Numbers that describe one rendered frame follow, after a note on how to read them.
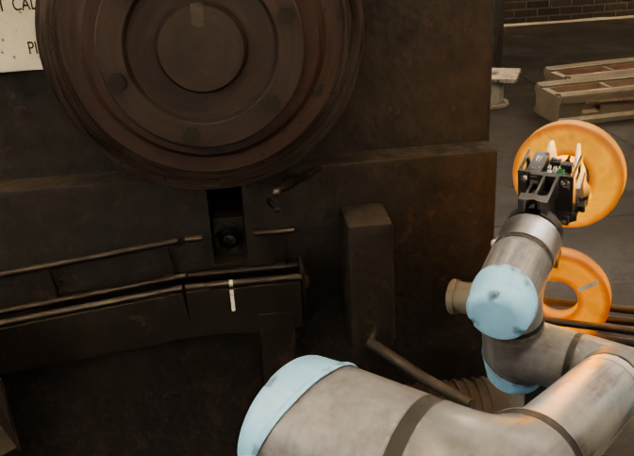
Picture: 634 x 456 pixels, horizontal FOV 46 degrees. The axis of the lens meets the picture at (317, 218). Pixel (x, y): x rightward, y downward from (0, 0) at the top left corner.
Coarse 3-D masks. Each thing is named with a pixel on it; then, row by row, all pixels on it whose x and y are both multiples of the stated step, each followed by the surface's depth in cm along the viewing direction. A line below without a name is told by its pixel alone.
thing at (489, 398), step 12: (408, 384) 128; (420, 384) 127; (456, 384) 126; (468, 384) 126; (480, 384) 126; (492, 384) 126; (468, 396) 124; (480, 396) 124; (492, 396) 124; (504, 396) 125; (480, 408) 123; (492, 408) 123; (504, 408) 123
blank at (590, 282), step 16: (560, 256) 113; (576, 256) 113; (560, 272) 114; (576, 272) 113; (592, 272) 112; (576, 288) 114; (592, 288) 113; (608, 288) 113; (544, 304) 120; (576, 304) 117; (592, 304) 114; (608, 304) 113; (592, 320) 115
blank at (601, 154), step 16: (544, 128) 108; (560, 128) 107; (576, 128) 105; (592, 128) 105; (528, 144) 110; (544, 144) 108; (560, 144) 107; (576, 144) 106; (592, 144) 105; (608, 144) 104; (592, 160) 106; (608, 160) 105; (624, 160) 106; (592, 176) 107; (608, 176) 106; (624, 176) 105; (592, 192) 107; (608, 192) 106; (592, 208) 108; (608, 208) 107; (576, 224) 110
